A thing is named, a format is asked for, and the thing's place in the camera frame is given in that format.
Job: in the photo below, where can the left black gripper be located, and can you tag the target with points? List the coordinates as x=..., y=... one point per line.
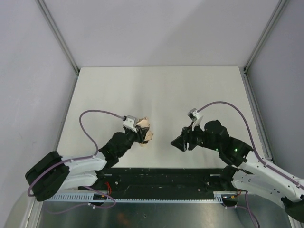
x=138, y=135

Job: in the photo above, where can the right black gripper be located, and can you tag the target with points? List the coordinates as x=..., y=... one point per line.
x=186, y=139

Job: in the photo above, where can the beige folding umbrella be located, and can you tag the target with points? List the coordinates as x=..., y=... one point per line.
x=144, y=134

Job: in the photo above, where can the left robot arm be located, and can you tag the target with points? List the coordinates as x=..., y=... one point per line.
x=55, y=172

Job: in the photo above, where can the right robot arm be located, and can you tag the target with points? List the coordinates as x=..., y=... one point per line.
x=250, y=172

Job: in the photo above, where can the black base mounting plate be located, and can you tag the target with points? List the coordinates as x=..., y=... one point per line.
x=165, y=182

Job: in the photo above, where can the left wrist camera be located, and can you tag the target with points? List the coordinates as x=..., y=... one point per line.
x=130, y=123

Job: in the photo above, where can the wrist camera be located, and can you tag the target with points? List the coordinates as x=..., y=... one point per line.
x=130, y=123
x=195, y=117

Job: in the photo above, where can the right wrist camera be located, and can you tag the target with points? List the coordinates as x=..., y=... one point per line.
x=195, y=117

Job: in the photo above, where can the white slotted cable duct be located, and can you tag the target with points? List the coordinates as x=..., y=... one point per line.
x=93, y=197

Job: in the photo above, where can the left aluminium frame post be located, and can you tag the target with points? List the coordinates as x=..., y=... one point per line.
x=57, y=34

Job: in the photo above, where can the aluminium frame post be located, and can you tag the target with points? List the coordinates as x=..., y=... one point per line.
x=274, y=18
x=57, y=34

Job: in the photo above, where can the right aluminium frame post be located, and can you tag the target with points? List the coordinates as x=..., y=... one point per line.
x=274, y=18

